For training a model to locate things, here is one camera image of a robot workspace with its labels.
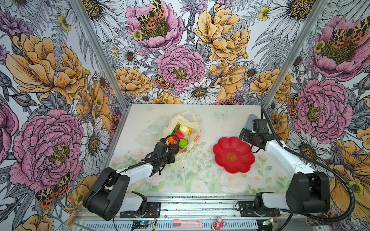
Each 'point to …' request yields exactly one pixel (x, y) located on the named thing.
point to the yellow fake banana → (190, 130)
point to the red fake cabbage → (179, 134)
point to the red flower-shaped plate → (233, 155)
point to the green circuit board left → (140, 224)
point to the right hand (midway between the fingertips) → (246, 140)
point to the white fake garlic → (184, 129)
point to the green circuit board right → (268, 222)
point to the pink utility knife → (178, 224)
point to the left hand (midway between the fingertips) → (173, 158)
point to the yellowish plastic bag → (187, 119)
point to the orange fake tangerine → (171, 139)
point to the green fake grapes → (176, 129)
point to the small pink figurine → (219, 223)
